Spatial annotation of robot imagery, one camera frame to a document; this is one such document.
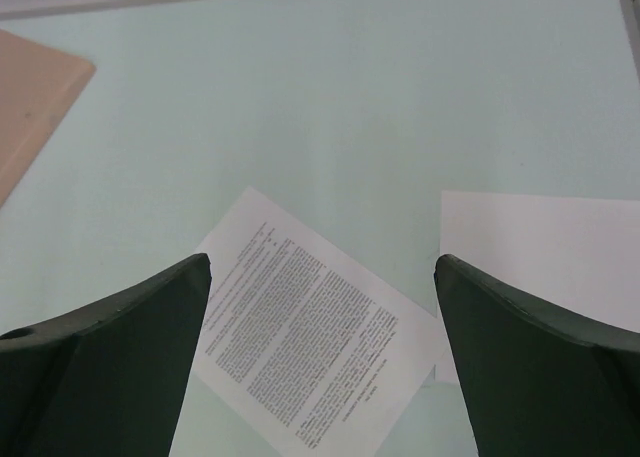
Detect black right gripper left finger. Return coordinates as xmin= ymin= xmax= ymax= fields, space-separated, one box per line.
xmin=1 ymin=253 xmax=211 ymax=456

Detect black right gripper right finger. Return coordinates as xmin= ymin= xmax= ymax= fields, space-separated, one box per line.
xmin=434 ymin=255 xmax=639 ymax=456

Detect printed text paper sheet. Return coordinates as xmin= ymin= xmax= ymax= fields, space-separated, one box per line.
xmin=193 ymin=188 xmax=446 ymax=456

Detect blank white paper sheet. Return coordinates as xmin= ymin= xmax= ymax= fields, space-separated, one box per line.
xmin=440 ymin=191 xmax=639 ymax=331

